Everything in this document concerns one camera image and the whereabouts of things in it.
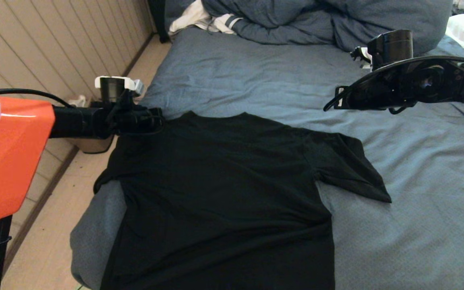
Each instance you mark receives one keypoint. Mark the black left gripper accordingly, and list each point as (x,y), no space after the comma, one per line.
(139,120)

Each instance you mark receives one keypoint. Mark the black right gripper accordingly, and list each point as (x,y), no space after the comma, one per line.
(377,94)

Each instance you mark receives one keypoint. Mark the black printed t-shirt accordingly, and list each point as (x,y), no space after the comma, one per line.
(224,201)

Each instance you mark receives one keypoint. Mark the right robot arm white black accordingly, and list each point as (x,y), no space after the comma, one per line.
(457,82)

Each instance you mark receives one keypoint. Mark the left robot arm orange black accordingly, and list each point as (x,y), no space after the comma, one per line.
(14,153)

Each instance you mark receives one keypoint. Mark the brown trash bin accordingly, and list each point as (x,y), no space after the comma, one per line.
(91,146)

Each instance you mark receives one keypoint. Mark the clear plastic bin bag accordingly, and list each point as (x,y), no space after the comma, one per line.
(79,100)

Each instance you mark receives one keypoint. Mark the black bedside furniture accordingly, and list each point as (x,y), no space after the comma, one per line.
(158,20)

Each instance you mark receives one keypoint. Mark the blue bunched duvet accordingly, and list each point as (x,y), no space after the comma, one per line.
(296,24)

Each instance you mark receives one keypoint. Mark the white striped garment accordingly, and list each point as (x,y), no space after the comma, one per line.
(191,18)

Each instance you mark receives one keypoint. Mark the bed with blue sheet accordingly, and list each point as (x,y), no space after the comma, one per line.
(397,249)

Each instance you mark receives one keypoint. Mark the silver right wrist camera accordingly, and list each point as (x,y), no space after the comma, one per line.
(363,56)

